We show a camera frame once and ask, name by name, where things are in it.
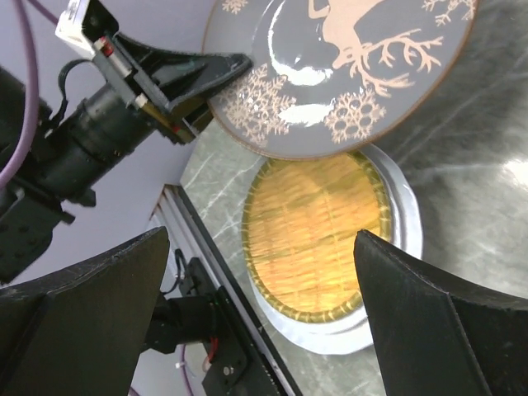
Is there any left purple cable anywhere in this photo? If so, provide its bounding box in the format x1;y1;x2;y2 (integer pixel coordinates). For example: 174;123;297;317
0;0;61;191

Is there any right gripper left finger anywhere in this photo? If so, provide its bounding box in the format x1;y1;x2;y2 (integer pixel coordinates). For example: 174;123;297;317
1;227;169;395

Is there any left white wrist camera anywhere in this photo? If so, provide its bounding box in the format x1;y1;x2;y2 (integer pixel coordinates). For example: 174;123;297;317
54;0;119;60

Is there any white plate under mat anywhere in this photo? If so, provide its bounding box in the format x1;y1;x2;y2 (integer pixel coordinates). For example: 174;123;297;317
250;144;423;355

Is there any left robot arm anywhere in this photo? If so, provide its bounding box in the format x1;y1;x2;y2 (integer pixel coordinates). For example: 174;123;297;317
1;33;252;284

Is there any grey deer pattern plate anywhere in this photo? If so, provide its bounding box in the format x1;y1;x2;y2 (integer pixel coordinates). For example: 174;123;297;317
202;1;479;160

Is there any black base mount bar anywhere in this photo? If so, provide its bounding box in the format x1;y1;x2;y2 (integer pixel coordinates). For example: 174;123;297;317
143;249;301;395

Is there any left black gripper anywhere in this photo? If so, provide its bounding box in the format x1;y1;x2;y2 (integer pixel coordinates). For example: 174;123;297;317
49;31;252;186

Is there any aluminium rail frame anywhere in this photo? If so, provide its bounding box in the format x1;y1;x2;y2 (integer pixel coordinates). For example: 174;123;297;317
146;183;290;396

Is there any round bamboo mat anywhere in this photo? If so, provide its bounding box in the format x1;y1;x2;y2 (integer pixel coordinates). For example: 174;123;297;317
241;152;393;323

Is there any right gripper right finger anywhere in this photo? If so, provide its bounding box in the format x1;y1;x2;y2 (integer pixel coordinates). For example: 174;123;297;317
354;230;527;396

